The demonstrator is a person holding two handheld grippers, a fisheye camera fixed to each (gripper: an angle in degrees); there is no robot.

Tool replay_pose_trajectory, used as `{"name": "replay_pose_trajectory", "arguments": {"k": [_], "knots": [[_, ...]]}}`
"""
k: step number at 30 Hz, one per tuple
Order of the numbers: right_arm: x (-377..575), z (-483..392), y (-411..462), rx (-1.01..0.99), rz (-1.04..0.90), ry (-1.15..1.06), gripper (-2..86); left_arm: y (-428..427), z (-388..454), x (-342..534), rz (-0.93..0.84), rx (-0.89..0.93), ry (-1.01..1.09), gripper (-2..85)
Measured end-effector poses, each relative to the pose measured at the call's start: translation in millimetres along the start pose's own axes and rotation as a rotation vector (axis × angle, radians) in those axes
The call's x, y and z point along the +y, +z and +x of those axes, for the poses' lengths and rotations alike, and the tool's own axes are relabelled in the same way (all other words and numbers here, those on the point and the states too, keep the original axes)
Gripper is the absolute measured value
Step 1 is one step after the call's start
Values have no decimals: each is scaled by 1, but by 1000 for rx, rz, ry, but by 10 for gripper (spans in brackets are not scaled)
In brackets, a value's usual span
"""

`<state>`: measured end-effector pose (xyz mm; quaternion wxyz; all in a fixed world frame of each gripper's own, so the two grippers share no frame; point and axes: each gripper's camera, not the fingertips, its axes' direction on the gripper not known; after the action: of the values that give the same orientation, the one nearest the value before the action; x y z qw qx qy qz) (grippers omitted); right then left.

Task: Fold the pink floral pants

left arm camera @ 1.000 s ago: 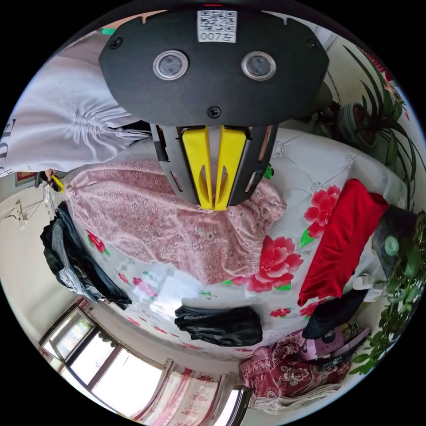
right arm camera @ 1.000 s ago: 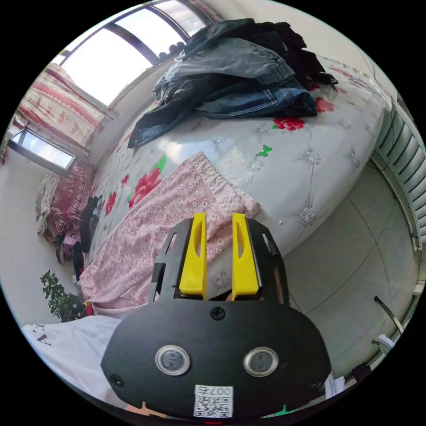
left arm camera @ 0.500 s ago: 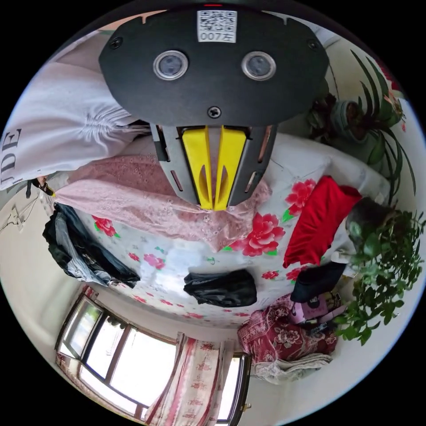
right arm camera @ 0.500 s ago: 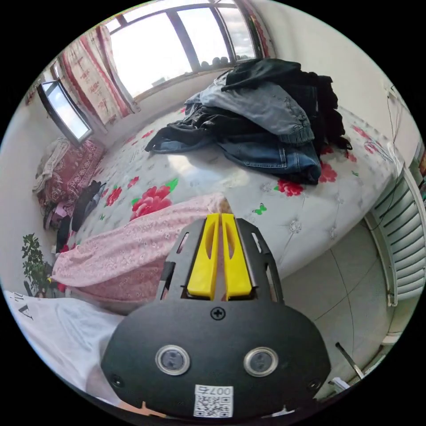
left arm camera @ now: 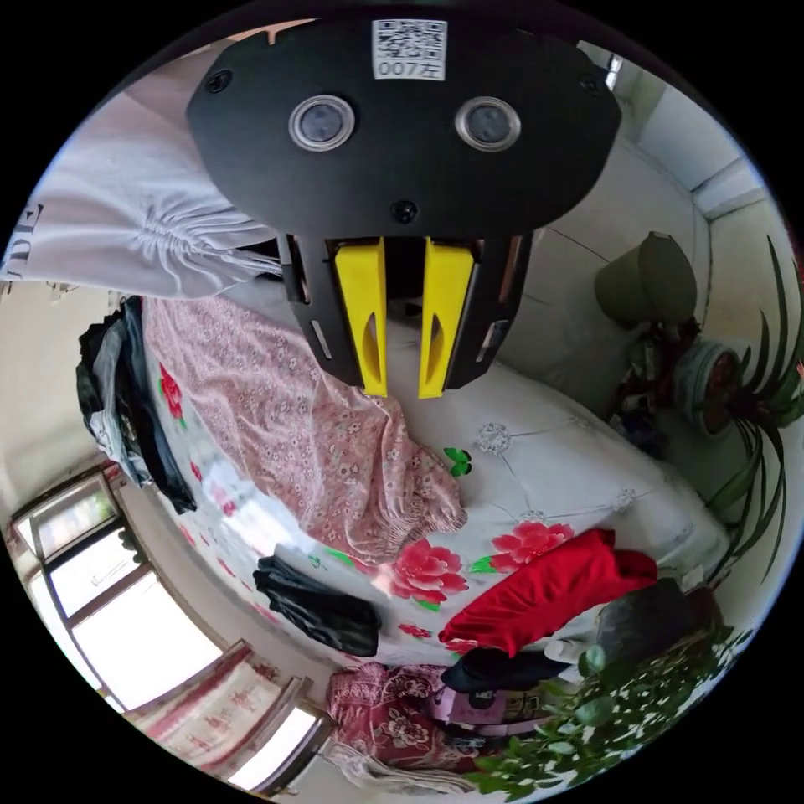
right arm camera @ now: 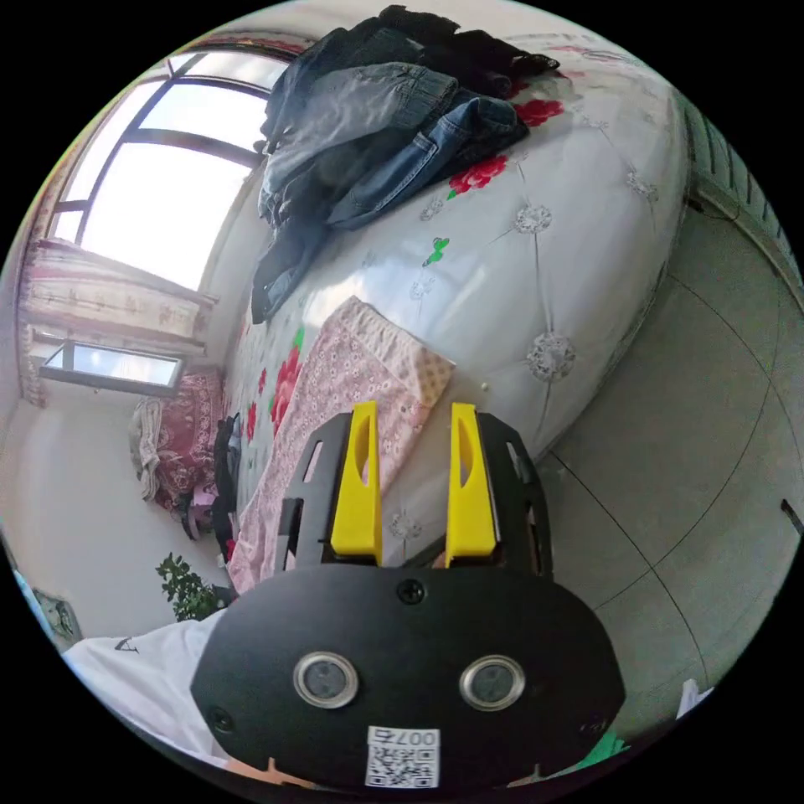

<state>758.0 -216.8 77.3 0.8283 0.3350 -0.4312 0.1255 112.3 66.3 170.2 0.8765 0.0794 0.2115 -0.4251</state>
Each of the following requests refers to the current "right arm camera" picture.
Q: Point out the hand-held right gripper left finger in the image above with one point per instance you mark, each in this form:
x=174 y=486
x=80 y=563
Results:
x=359 y=502

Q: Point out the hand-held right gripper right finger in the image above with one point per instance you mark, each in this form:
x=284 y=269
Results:
x=468 y=515

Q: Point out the pink floral pants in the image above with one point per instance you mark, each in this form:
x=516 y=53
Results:
x=352 y=383

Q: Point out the red floral blanket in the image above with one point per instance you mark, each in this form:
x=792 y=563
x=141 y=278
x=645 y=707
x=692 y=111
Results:
x=185 y=440

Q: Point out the bed with white floral quilt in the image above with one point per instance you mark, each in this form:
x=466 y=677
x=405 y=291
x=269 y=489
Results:
x=534 y=264

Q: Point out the green potted plant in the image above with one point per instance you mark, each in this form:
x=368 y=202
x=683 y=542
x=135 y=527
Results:
x=188 y=590

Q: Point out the person's body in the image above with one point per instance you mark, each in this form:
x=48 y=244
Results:
x=144 y=684

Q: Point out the patterned curtain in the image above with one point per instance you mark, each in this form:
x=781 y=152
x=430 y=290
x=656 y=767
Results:
x=94 y=295

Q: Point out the pile of clothes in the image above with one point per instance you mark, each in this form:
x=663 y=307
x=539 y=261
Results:
x=377 y=138

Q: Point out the window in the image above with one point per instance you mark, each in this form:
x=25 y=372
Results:
x=144 y=169

